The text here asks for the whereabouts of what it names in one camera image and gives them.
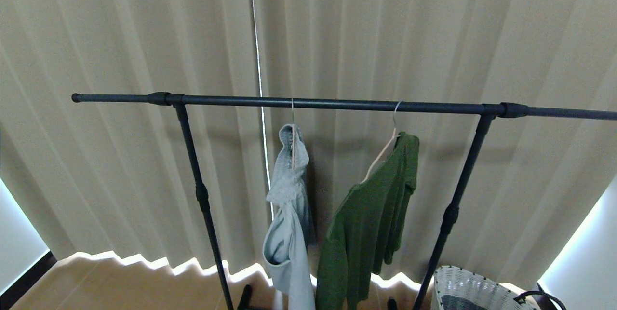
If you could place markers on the pink clothes hanger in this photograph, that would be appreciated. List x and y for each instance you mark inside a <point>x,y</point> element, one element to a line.
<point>381,155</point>
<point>292,141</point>

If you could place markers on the pale grey shorts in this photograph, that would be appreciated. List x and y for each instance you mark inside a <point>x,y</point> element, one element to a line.
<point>289,242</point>

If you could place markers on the green garment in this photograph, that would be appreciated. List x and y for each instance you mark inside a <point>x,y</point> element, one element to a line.
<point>366,233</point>

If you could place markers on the black clothes rack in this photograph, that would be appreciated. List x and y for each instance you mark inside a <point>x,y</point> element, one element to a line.
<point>337,104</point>

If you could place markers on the white laundry basket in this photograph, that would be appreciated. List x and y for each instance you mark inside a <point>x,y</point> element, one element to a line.
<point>462,290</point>

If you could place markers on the beige curtain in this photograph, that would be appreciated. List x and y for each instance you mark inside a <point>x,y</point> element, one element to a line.
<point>144,25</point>

